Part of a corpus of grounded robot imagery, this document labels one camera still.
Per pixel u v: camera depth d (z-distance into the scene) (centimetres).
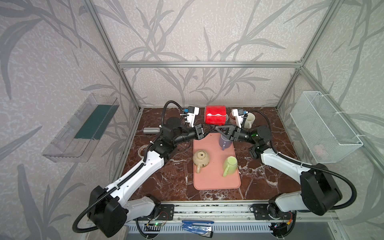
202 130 62
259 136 58
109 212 38
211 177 84
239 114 64
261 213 73
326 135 64
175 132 53
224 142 92
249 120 102
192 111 62
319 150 74
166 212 73
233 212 75
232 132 64
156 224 71
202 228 68
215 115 61
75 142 63
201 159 84
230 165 80
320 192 42
